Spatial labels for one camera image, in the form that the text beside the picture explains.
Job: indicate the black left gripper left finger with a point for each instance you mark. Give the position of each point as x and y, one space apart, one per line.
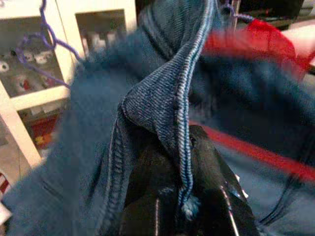
147 186

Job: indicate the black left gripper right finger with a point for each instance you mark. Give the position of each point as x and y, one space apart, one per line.
211 196

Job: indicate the red plastic clothes hanger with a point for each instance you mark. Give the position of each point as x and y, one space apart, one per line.
258 152

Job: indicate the blue denim garment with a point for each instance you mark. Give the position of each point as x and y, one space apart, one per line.
152 103

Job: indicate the red box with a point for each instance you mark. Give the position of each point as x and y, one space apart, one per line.
44 130

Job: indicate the white shelf unit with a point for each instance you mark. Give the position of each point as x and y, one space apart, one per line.
29 99

